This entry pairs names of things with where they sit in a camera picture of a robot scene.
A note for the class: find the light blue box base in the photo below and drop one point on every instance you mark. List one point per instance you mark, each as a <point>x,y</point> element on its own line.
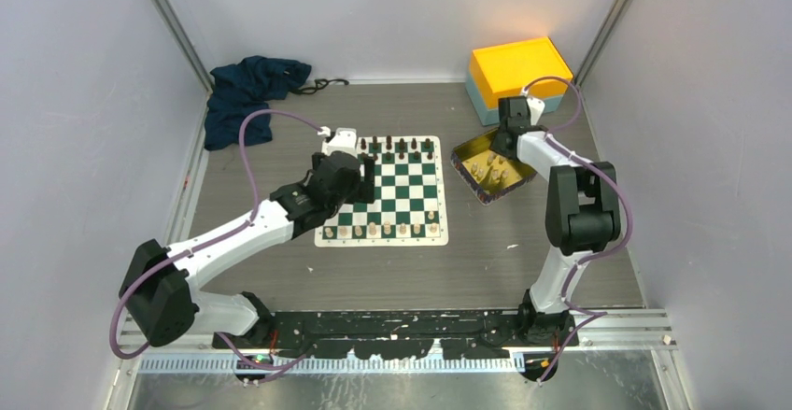
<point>490,115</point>

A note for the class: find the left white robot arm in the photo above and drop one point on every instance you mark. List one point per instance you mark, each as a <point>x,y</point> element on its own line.
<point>162,290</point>

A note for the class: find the dark blue cloth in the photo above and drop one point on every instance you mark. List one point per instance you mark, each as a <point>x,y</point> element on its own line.
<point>243,88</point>

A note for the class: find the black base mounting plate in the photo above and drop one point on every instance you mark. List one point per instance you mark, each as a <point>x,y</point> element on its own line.
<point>400,335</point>

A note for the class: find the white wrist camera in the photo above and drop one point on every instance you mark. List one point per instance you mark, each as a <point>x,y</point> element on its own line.
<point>340,140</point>
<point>536,107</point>

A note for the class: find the yellow box lid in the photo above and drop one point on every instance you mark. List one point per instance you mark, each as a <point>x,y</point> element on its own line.
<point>504,70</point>

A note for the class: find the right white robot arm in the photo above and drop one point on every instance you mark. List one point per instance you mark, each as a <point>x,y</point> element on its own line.
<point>582,213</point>

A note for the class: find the aluminium front rail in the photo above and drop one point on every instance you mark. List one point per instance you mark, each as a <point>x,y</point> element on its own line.
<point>227,363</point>

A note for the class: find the gold metal tin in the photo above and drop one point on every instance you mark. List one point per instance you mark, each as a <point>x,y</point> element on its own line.
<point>490,176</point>

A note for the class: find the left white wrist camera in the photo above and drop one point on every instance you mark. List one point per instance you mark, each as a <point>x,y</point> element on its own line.
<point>340,140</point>

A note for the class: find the green white chess board mat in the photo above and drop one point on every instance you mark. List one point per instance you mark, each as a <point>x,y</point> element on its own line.
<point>409,183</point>

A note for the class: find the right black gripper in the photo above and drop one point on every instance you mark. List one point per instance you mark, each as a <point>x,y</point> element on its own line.
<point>496,144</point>

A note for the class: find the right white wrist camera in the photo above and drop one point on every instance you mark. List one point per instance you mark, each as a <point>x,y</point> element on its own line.
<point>536,107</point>

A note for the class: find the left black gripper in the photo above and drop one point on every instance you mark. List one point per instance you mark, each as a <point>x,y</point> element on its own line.
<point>364,190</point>

